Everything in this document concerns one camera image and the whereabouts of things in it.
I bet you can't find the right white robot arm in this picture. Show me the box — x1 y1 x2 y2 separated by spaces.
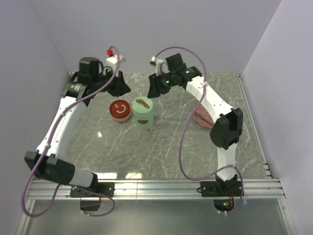
147 53 243 196

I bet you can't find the green tin canister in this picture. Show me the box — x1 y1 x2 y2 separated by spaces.
133 108 154 131

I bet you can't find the green round lid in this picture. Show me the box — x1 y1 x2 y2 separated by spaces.
132 96 154 116

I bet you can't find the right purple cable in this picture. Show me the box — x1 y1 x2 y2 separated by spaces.
151 46 245 215

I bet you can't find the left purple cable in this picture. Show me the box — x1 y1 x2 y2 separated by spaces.
20 45 123 218

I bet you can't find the purple cable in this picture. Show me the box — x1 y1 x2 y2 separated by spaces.
151 46 245 215
20 45 123 218

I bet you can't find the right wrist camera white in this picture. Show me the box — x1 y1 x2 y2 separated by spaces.
150 56 167 76

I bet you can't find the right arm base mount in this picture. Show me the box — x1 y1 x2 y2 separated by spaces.
197 180 247 212

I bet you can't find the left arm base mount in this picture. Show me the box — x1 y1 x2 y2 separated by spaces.
69 182 115 212

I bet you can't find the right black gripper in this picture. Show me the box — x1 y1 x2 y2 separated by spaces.
147 71 177 99

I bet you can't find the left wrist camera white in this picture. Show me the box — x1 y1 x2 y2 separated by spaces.
106 55 126 72

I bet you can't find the red round lid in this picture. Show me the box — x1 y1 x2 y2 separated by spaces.
109 99 131 119

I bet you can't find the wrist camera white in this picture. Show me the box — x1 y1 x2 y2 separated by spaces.
106 55 126 72
150 56 167 76

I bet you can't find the pink dotted plate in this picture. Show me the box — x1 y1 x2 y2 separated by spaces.
193 104 213 128

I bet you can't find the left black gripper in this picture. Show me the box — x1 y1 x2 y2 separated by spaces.
93 68 132 97

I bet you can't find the cream pink bowl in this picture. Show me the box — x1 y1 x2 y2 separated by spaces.
112 113 131 122

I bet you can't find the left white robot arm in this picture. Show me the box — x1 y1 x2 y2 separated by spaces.
24 55 131 197

